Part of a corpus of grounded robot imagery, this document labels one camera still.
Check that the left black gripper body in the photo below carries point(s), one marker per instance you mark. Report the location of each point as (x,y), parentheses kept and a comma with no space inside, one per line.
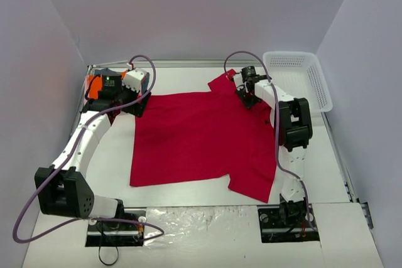
(140,103)

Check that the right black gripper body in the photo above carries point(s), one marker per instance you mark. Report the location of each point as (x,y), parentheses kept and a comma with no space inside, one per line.
(247,99)

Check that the red t-shirt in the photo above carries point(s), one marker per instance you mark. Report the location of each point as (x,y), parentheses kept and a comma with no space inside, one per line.
(203,135)

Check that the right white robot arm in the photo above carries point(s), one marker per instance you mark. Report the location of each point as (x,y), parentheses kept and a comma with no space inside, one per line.
(291,121)

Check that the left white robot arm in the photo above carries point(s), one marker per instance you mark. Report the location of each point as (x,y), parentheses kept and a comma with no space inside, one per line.
(64,189)

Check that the orange folded t-shirt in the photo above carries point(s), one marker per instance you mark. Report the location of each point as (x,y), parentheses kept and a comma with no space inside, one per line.
(93,83)

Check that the blue-grey folded t-shirt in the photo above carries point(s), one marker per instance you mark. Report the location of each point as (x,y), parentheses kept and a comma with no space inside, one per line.
(114,83)

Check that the white plastic basket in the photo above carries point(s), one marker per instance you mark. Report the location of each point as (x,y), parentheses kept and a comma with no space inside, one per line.
(300,74)

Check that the white foam front board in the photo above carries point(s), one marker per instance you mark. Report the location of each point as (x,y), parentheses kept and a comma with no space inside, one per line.
(218,237)

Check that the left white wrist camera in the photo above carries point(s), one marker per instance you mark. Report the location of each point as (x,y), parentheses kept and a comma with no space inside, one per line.
(136,80)

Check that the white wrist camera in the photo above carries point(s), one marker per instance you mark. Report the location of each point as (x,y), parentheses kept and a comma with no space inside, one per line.
(236,78)
(136,80)

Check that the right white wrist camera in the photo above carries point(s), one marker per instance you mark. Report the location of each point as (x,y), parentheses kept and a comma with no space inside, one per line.
(236,78)

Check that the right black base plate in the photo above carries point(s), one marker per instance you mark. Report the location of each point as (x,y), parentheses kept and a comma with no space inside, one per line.
(276,228)

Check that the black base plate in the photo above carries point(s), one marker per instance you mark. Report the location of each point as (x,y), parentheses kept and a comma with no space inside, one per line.
(110,234)
(276,228)

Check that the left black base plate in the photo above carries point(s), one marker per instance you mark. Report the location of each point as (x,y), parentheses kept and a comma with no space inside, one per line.
(110,234)

